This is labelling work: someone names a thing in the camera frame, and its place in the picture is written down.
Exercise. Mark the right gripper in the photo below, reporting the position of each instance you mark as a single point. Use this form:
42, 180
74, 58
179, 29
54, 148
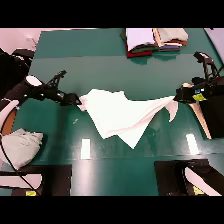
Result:
185, 94

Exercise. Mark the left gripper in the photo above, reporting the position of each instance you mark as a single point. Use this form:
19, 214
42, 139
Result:
70, 99

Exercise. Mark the white T-shirt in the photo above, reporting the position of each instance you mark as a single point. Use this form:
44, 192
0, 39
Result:
113, 113

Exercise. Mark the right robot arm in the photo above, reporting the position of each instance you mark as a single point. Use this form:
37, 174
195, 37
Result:
213, 87

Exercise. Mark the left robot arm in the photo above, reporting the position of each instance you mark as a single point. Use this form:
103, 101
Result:
25, 89

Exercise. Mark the folded beige garment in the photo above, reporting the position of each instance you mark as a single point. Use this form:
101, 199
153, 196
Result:
173, 35

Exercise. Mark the folded dark green garment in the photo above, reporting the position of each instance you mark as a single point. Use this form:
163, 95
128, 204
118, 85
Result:
145, 48

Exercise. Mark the folded red garment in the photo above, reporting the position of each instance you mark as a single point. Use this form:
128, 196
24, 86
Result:
138, 54

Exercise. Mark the grey-green garment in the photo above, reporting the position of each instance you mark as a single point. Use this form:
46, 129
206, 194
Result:
20, 145

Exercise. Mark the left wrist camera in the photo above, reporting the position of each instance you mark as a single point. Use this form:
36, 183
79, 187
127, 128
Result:
55, 80

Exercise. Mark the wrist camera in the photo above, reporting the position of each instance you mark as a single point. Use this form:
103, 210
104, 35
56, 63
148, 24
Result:
202, 57
55, 80

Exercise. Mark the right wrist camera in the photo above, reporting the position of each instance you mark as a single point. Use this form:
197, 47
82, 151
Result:
202, 57

